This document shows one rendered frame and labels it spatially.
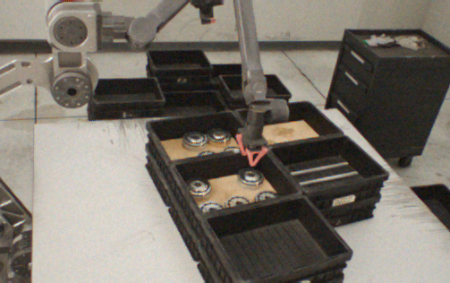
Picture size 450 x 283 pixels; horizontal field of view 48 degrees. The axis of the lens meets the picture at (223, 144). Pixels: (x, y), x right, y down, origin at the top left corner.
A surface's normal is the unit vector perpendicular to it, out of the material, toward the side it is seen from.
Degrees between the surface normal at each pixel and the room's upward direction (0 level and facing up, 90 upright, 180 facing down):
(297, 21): 90
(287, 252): 0
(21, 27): 90
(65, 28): 90
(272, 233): 0
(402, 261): 0
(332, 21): 90
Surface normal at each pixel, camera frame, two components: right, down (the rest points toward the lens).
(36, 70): 0.29, 0.56
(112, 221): 0.11, -0.83
